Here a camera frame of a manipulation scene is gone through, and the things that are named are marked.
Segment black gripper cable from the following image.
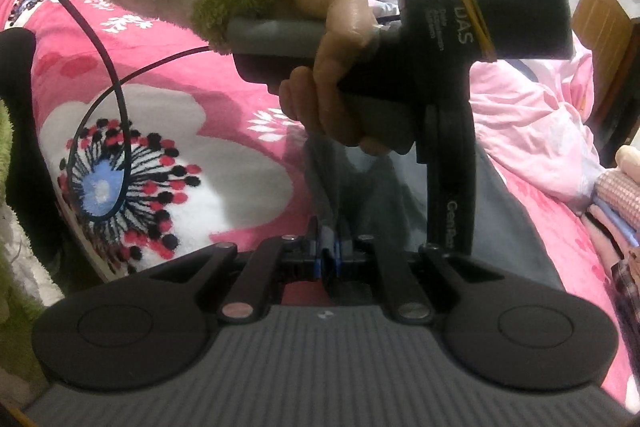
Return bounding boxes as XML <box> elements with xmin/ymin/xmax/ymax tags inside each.
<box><xmin>0</xmin><ymin>0</ymin><xmax>231</xmax><ymax>223</ymax></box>

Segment dark grey trousers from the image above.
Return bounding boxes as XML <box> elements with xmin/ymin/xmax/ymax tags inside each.
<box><xmin>301</xmin><ymin>131</ymin><xmax>566</xmax><ymax>293</ymax></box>

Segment beige folded cloth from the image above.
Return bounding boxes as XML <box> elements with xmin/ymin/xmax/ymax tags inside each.
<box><xmin>615</xmin><ymin>145</ymin><xmax>640</xmax><ymax>184</ymax></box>

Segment pink patterned duvet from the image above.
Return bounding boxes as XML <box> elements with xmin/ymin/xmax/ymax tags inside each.
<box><xmin>359</xmin><ymin>0</ymin><xmax>609</xmax><ymax>216</ymax></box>

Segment brown wooden door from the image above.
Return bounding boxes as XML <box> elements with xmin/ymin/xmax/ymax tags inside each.
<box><xmin>572</xmin><ymin>0</ymin><xmax>639</xmax><ymax>167</ymax></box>

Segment blue folded cloth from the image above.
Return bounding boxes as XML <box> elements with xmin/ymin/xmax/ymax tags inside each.
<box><xmin>589</xmin><ymin>197</ymin><xmax>639</xmax><ymax>249</ymax></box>

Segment dark plaid folded cloth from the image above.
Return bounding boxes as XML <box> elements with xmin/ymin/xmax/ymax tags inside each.
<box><xmin>612</xmin><ymin>260</ymin><xmax>639</xmax><ymax>351</ymax></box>

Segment person left hand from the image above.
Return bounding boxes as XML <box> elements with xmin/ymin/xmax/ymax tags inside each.
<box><xmin>271</xmin><ymin>0</ymin><xmax>390</xmax><ymax>156</ymax></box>

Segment pink floral fleece blanket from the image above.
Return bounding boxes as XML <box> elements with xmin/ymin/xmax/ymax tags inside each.
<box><xmin>0</xmin><ymin>0</ymin><xmax>637</xmax><ymax>410</ymax></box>

